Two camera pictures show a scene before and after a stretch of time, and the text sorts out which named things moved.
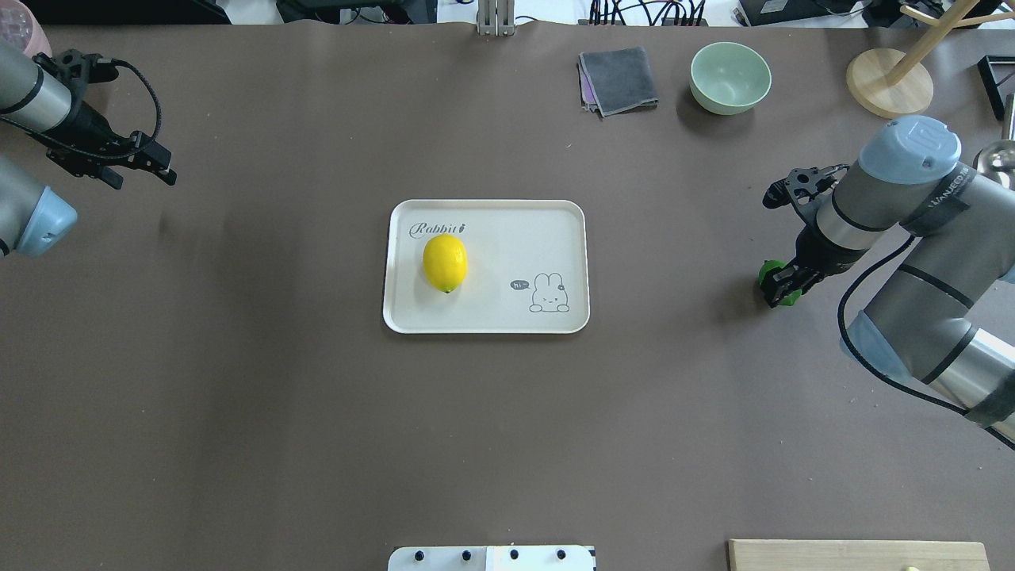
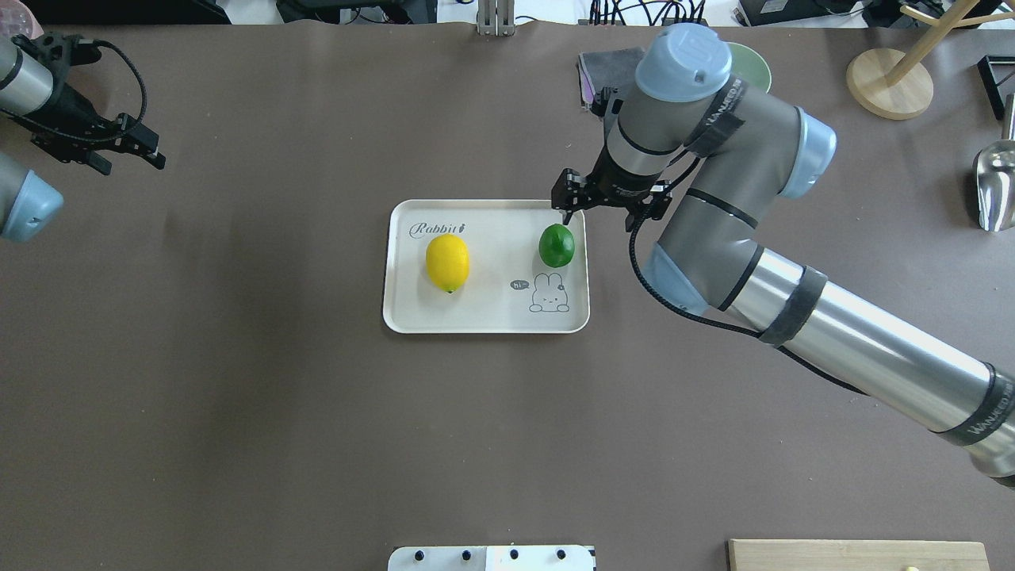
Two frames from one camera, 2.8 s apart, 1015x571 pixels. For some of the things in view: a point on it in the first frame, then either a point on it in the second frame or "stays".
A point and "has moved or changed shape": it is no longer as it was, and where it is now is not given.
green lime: [767, 266] has moved or changed shape
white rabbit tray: [527, 271] stays
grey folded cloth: [615, 81] stays
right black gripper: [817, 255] → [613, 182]
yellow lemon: [446, 261] stays
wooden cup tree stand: [891, 83] stays
